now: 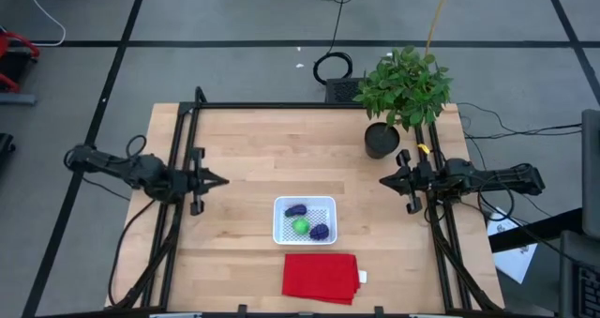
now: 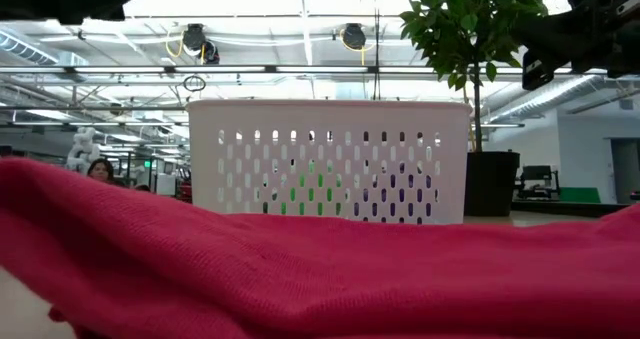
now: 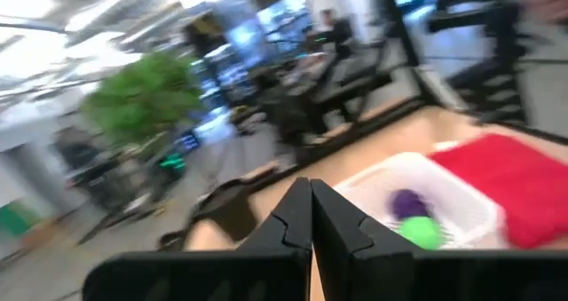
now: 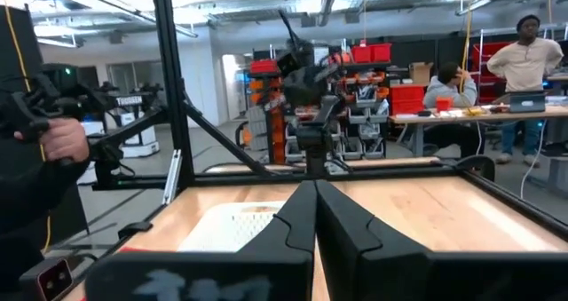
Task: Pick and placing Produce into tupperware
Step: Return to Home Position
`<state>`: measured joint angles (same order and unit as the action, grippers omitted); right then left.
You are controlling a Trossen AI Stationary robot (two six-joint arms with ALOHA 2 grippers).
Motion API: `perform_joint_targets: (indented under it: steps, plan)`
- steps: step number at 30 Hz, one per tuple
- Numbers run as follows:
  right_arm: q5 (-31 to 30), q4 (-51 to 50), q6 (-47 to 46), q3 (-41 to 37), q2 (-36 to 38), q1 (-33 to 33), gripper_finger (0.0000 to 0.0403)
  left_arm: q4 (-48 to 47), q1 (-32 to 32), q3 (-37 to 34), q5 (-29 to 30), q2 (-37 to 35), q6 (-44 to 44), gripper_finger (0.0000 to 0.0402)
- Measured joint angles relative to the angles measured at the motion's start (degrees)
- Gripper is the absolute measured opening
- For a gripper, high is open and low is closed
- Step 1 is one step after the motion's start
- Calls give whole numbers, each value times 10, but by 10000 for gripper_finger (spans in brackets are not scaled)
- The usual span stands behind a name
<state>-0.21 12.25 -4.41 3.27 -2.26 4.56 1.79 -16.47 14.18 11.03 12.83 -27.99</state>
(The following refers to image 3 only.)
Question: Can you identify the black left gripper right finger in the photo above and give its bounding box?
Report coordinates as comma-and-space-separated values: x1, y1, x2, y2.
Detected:
310, 178, 568, 301

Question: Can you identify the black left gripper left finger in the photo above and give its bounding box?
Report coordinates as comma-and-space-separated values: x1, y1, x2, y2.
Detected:
82, 176, 314, 301

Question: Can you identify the green round produce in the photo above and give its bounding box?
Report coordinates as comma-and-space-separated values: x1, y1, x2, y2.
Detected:
394, 215, 446, 251

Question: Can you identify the purple eggplant toy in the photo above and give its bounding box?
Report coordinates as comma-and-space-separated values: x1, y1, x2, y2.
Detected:
389, 188, 430, 222

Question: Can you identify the white perforated plastic basket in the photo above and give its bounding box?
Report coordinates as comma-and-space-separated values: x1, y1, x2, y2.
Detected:
332, 151, 509, 251

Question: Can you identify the red folded cloth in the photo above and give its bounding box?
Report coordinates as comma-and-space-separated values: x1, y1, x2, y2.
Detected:
428, 131, 568, 251

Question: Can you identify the green potted plant black pot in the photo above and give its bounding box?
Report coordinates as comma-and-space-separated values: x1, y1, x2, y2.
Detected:
57, 50, 205, 209

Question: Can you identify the person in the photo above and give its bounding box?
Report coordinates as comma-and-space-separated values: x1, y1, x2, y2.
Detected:
305, 7, 356, 62

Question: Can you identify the green board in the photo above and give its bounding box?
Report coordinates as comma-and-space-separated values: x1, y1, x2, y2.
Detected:
0, 199, 42, 239

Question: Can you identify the person's hand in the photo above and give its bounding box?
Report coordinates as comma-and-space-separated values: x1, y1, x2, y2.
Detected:
517, 0, 568, 25

